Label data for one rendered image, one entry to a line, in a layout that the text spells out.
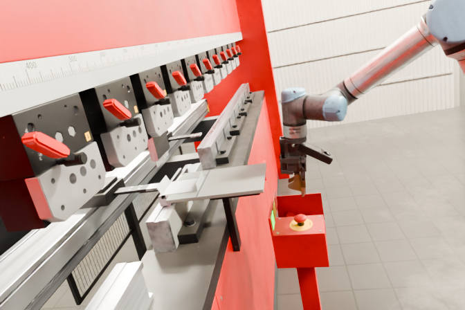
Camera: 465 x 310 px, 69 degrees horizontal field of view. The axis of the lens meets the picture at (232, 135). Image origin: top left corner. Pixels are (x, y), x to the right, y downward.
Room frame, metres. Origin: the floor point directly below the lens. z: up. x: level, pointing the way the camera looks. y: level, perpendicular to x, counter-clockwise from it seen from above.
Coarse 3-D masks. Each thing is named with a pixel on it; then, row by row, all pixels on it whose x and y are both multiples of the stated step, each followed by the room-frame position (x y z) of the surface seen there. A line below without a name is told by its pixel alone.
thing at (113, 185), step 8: (112, 176) 1.02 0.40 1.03; (104, 184) 0.96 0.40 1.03; (112, 184) 0.98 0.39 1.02; (120, 184) 1.01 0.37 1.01; (152, 184) 0.96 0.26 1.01; (104, 192) 0.93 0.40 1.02; (112, 192) 0.95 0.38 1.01; (120, 192) 0.95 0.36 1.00; (128, 192) 0.95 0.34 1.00; (96, 200) 0.92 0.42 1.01; (104, 200) 0.91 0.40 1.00; (112, 200) 0.94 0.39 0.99; (80, 208) 0.93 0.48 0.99
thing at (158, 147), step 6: (156, 138) 0.90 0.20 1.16; (162, 138) 0.94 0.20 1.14; (150, 144) 0.88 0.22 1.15; (156, 144) 0.89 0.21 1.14; (162, 144) 0.93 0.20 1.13; (168, 144) 0.97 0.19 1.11; (150, 150) 0.88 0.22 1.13; (156, 150) 0.88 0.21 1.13; (162, 150) 0.92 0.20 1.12; (150, 156) 0.88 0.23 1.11; (156, 156) 0.88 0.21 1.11; (162, 156) 0.93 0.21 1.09; (156, 162) 0.89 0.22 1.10; (162, 162) 0.92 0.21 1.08
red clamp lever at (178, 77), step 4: (176, 72) 0.99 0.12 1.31; (176, 76) 1.00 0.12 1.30; (180, 76) 1.00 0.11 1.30; (176, 80) 1.01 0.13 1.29; (180, 80) 1.01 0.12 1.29; (184, 80) 1.03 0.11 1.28; (180, 84) 1.03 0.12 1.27; (184, 84) 1.03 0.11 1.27; (188, 84) 1.06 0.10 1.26; (180, 88) 1.06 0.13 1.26; (184, 88) 1.05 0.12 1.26; (188, 88) 1.05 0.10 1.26
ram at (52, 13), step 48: (0, 0) 0.48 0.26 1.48; (48, 0) 0.58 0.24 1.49; (96, 0) 0.73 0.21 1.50; (144, 0) 0.98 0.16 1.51; (192, 0) 1.53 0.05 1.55; (0, 48) 0.45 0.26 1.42; (48, 48) 0.54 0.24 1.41; (96, 48) 0.68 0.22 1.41; (192, 48) 1.36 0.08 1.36; (0, 96) 0.43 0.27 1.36; (48, 96) 0.51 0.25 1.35
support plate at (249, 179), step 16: (192, 176) 0.97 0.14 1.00; (208, 176) 0.94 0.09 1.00; (224, 176) 0.92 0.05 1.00; (240, 176) 0.90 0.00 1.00; (256, 176) 0.87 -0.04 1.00; (192, 192) 0.85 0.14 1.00; (208, 192) 0.83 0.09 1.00; (224, 192) 0.81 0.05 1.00; (240, 192) 0.80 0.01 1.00; (256, 192) 0.79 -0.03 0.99
